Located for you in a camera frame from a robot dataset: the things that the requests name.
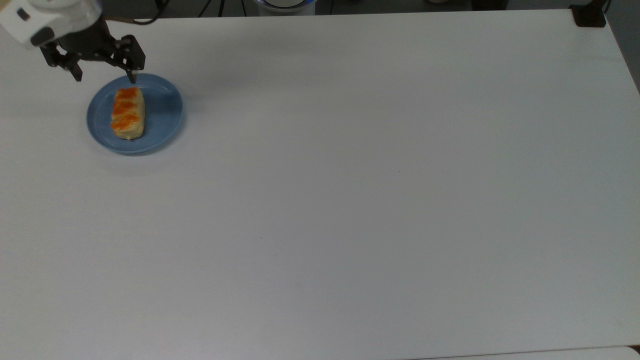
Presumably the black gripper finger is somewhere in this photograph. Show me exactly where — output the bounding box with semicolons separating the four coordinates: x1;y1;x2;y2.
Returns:
39;43;84;83
112;34;147;85

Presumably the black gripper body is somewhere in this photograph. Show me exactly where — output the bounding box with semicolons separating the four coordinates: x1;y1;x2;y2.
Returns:
57;19;122;62

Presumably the bread loaf with orange glaze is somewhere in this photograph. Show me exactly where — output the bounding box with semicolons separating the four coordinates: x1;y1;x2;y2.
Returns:
110;87;147;141

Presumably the blue round plate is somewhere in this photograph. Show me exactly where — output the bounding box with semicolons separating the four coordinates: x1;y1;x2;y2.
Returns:
86;72;185;156

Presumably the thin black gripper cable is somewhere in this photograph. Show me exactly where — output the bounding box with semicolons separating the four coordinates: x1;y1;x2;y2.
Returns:
102;0;169;26

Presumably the black clamp camera mount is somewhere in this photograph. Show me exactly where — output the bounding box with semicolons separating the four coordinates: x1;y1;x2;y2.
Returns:
569;0;612;29

